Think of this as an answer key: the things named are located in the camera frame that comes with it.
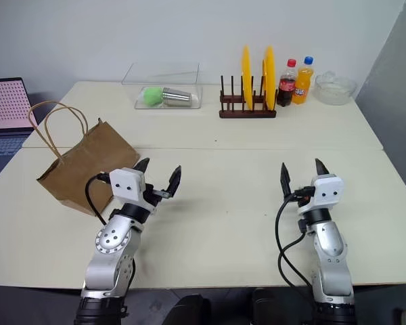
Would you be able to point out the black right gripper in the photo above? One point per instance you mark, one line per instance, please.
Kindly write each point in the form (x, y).
(306, 194)

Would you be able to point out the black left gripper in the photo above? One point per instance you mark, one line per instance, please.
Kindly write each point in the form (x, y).
(151, 201)

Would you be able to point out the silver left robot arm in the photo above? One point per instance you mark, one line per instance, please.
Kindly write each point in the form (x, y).
(112, 238)

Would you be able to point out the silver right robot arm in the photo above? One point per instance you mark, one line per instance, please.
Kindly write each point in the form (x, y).
(331, 247)

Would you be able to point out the green fuzzy ball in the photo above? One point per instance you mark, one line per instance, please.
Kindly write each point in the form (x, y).
(152, 96)

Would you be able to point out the stainless steel cup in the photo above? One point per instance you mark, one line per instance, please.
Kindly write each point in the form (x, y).
(177, 97)

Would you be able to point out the dark wooden dish rack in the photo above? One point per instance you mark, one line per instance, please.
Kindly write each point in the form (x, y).
(247, 113)

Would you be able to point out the orange soda bottle blue cap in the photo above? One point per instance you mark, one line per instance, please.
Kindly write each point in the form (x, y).
(301, 86)

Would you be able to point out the clear plastic box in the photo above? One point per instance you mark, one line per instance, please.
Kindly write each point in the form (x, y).
(165, 84)

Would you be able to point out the cola bottle with red cap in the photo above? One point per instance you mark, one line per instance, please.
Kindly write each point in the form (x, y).
(286, 86)

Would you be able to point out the clear glass bowl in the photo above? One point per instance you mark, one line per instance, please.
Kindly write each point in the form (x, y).
(335, 89)

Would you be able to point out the yellow plate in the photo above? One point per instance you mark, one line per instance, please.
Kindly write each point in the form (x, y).
(246, 78)
(270, 76)

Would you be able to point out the open laptop computer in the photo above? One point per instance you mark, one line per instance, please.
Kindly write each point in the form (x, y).
(5, 111)

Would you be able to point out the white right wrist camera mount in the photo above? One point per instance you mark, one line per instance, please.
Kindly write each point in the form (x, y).
(326, 193)

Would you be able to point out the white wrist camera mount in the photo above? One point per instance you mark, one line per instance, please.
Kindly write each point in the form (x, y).
(326, 193)
(125, 184)

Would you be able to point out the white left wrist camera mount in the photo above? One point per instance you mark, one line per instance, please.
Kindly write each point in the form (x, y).
(125, 184)

